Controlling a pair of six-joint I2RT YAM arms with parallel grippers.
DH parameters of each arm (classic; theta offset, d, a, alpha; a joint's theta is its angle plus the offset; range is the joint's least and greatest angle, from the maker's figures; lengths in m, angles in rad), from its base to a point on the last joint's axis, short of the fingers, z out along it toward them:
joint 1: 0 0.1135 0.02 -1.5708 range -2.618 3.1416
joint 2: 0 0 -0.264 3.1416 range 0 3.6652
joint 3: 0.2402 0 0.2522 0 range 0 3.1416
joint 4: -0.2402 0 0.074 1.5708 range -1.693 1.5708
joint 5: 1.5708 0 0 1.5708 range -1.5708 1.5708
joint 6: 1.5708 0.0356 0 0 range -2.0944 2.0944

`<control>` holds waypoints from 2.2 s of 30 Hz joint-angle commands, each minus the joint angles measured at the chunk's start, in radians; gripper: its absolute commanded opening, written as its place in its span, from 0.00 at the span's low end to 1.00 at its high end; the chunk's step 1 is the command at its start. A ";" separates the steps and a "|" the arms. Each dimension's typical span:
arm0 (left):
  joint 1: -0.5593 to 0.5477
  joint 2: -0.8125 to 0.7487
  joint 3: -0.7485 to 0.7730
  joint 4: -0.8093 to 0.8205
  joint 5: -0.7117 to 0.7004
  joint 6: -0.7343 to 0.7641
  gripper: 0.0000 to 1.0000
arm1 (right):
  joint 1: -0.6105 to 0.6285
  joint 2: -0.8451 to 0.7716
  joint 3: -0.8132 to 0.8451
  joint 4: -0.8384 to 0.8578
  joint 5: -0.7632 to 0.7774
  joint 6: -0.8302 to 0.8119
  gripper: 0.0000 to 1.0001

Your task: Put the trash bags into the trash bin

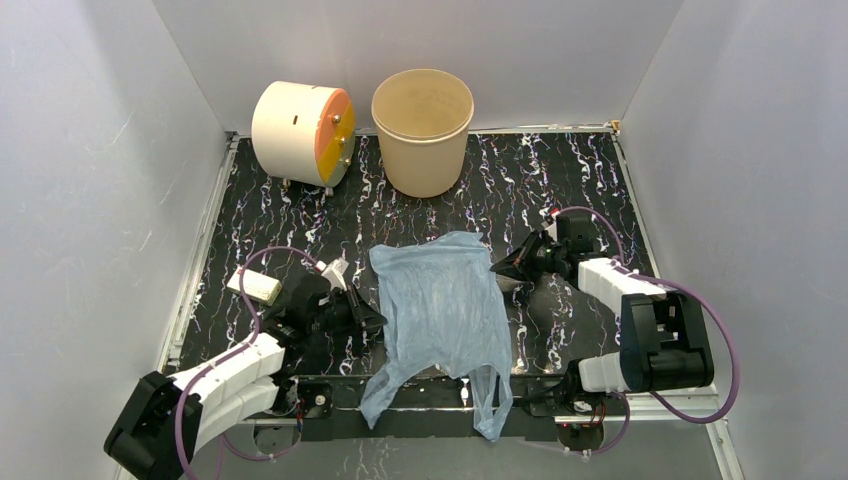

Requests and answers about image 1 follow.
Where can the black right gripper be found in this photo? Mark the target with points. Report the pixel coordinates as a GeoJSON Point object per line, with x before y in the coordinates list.
{"type": "Point", "coordinates": [517, 264]}

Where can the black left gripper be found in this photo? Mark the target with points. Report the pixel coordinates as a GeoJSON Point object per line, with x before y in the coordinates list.
{"type": "Point", "coordinates": [362, 315]}

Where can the translucent blue plastic trash bag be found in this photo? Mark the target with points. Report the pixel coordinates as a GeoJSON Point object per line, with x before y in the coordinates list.
{"type": "Point", "coordinates": [443, 308]}

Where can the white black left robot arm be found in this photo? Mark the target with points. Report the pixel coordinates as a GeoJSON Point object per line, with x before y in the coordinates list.
{"type": "Point", "coordinates": [168, 418]}

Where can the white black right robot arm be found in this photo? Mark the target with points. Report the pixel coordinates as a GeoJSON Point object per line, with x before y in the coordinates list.
{"type": "Point", "coordinates": [663, 344]}

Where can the white trash bag box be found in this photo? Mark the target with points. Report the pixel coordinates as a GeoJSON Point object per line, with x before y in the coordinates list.
{"type": "Point", "coordinates": [257, 286]}

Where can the beige round trash bin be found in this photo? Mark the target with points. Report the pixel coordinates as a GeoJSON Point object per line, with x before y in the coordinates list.
{"type": "Point", "coordinates": [422, 118]}

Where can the white cylinder with orange face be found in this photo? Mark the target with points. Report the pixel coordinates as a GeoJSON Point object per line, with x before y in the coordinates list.
{"type": "Point", "coordinates": [304, 133]}

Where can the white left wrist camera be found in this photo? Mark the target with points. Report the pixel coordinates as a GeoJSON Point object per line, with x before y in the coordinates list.
{"type": "Point", "coordinates": [334, 273]}

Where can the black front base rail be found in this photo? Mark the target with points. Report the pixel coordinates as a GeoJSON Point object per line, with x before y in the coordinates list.
{"type": "Point", "coordinates": [545, 409]}

